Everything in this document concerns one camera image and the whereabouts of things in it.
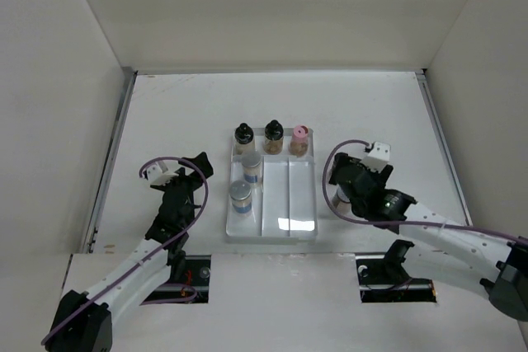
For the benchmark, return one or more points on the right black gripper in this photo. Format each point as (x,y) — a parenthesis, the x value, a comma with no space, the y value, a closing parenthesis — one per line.
(379,178)

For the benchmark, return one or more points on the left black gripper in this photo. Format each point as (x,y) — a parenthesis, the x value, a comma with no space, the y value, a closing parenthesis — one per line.
(191,179)

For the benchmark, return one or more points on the red label silver lid jar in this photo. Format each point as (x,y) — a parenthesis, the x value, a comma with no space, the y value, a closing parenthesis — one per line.
(340,201)

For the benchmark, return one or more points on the black cap white spice bottle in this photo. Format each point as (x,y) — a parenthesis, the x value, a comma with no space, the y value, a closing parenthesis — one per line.
(244,139)

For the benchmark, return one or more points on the blue label silver lid jar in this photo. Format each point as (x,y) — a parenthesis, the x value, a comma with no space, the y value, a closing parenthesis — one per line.
(252,167)

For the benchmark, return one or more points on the pink cap spice bottle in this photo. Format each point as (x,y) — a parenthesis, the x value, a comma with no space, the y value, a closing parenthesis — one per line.
(299,142)

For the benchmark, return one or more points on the black cap brown spice bottle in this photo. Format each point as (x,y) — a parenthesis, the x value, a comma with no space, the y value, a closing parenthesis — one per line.
(273,137)

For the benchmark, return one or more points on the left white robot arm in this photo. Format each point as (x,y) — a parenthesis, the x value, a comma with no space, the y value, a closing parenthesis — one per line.
(85,321)

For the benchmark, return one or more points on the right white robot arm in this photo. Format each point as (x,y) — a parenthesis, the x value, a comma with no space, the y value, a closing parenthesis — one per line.
(490,264)

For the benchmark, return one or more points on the white divided organizer tray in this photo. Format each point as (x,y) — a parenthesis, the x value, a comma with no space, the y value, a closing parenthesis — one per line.
(284,209)

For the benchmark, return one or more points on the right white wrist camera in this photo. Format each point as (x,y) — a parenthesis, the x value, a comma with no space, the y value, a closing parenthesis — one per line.
(378,157)

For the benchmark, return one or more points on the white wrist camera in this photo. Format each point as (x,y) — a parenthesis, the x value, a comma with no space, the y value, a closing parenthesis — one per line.
(378,157)
(157,174)

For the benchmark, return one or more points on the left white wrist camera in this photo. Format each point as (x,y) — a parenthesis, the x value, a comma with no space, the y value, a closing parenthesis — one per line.
(157,174)

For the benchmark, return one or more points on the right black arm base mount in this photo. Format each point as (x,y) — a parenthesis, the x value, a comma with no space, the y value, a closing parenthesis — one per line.
(389,269)

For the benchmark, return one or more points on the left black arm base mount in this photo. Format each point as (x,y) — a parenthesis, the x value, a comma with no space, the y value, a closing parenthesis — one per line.
(180,273)

